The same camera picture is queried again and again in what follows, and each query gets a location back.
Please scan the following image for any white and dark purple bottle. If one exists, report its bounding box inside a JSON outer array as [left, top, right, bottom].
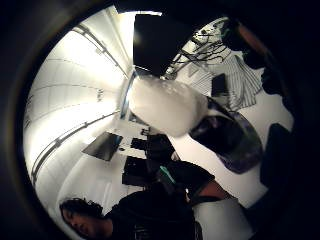
[[128, 74, 264, 175]]

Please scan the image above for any black office chair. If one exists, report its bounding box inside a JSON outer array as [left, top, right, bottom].
[[145, 133, 177, 162]]

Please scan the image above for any person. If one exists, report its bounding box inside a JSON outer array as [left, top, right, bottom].
[[59, 181, 204, 240]]

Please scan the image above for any black computer case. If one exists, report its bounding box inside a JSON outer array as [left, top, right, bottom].
[[121, 155, 152, 187]]

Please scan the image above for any small black monitor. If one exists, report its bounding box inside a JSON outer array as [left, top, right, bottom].
[[130, 136, 150, 152]]

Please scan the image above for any grey tilted monitor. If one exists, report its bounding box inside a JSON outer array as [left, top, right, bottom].
[[81, 131, 124, 163]]

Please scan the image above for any black box on table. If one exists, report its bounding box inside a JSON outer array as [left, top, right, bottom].
[[211, 73, 231, 98]]

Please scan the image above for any large black monitor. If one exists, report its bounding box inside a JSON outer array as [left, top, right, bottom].
[[132, 12, 198, 77]]

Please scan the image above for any bundle of black cables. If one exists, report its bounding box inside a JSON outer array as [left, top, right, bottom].
[[171, 24, 233, 69]]

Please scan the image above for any ceiling light rail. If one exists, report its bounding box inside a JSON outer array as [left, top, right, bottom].
[[30, 110, 120, 183], [71, 23, 132, 78]]

